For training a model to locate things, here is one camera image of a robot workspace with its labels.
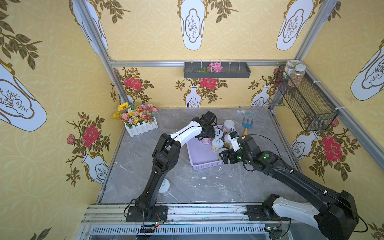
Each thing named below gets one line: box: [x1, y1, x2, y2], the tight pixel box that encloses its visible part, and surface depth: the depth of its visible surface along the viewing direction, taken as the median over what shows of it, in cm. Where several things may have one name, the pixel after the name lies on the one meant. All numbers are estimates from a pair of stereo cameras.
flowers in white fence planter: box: [113, 102, 159, 138], surface depth 99 cm
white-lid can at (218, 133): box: [214, 128, 224, 139], surface depth 102 cm
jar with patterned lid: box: [282, 59, 301, 80], surface depth 88 cm
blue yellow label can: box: [223, 119, 235, 134], surface depth 95 cm
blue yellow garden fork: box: [242, 117, 254, 136], surface depth 112 cm
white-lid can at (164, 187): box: [158, 178, 170, 196], surface depth 79 cm
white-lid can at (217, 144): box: [211, 138, 224, 153], surface depth 96 cm
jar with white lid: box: [288, 64, 307, 87], surface depth 82 cm
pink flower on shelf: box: [207, 61, 223, 73], surface depth 90 cm
